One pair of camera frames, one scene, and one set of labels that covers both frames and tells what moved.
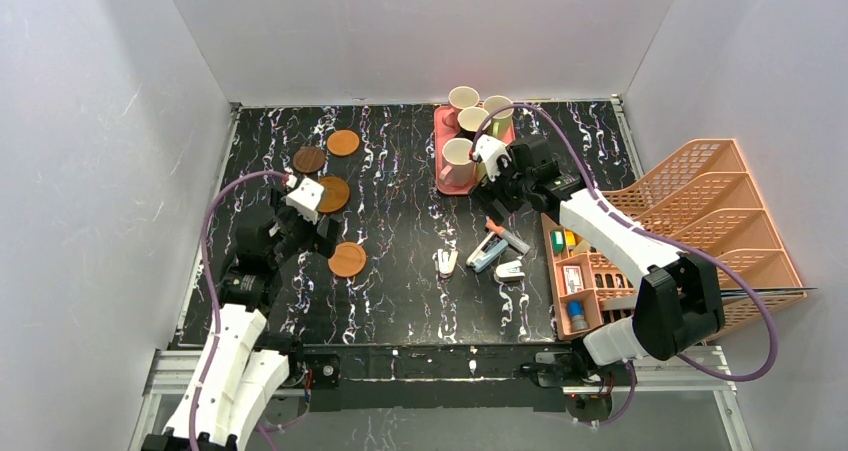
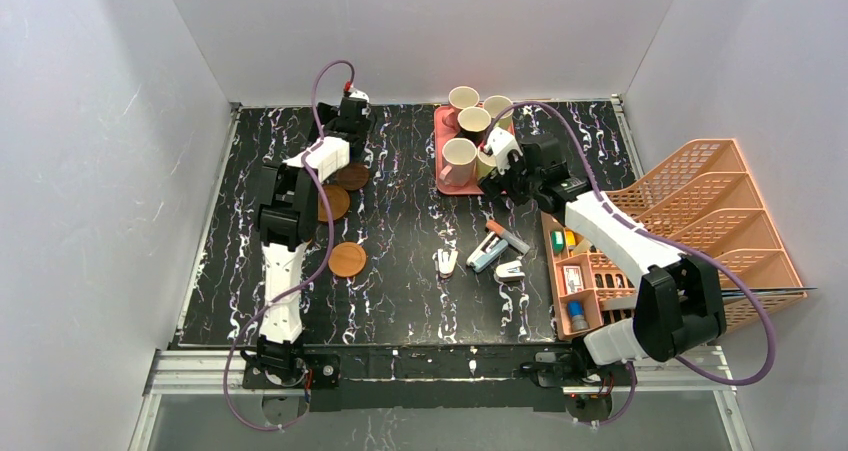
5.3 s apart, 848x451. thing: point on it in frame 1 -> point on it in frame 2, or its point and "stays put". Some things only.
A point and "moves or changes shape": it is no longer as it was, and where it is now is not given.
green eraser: x=558 y=241 stays put
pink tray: x=443 y=134 stays put
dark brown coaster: x=309 y=159 moves or changes shape
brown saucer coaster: x=335 y=195 stays put
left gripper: x=313 y=233 -> x=354 y=125
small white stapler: x=446 y=261 stays put
